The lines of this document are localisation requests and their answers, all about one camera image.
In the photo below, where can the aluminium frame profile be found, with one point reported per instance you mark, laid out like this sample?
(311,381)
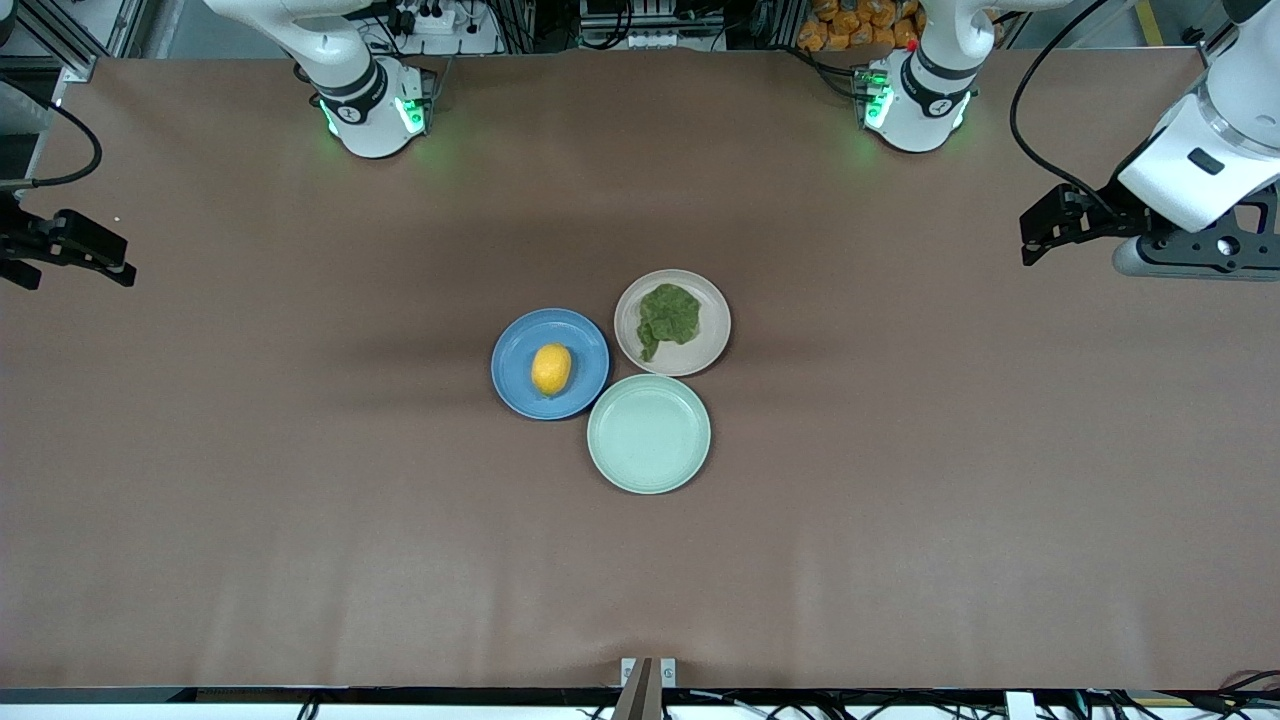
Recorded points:
(70,55)

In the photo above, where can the white power strip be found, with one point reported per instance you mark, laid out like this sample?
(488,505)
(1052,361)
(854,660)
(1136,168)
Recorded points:
(430,18)

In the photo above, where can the white metal bracket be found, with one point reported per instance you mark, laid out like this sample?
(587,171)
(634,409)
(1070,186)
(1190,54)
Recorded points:
(627,672)
(668,672)

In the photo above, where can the light green plate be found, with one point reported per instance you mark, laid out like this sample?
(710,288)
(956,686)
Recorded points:
(650,435)

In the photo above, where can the beige plate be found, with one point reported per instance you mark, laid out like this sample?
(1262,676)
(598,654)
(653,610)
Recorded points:
(715,330)

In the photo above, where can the orange snack bags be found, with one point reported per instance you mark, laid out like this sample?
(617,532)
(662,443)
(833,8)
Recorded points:
(840,25)

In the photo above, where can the green lettuce leaf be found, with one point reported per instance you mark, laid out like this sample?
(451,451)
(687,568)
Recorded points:
(670,310)

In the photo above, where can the brown table cover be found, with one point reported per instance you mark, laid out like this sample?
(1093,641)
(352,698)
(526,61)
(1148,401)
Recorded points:
(300,550)

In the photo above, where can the blue plate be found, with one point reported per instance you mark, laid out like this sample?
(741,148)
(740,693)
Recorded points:
(520,350)

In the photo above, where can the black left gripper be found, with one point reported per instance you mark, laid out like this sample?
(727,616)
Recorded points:
(1106,213)

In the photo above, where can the grey mounting post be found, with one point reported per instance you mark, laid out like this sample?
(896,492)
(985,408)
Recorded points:
(637,700)

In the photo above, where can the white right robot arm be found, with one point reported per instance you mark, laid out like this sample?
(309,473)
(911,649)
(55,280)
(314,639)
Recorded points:
(370,130)

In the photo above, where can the yellow lemon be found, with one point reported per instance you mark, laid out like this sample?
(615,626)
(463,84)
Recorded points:
(551,370)

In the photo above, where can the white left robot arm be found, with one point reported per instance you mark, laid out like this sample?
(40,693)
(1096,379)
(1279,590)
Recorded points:
(915,125)

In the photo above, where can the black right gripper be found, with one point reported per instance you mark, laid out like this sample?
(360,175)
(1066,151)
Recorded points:
(22,243)

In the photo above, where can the white equipment box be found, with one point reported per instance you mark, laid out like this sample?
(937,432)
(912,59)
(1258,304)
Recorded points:
(650,25)

